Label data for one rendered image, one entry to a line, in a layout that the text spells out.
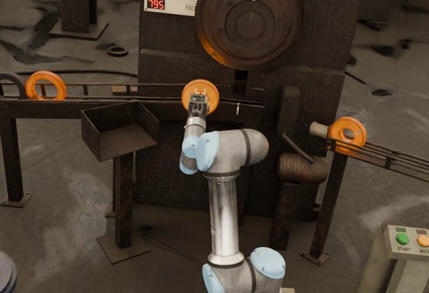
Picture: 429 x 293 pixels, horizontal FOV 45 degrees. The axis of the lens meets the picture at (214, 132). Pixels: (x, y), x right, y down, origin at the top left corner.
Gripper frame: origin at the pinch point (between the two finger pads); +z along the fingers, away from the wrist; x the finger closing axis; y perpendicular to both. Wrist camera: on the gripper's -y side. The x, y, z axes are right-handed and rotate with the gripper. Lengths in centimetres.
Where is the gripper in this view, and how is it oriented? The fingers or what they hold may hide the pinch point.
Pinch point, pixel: (200, 93)
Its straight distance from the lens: 215.9
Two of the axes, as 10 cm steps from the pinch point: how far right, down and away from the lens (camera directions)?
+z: 0.7, -7.0, 7.1
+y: 0.6, -7.1, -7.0
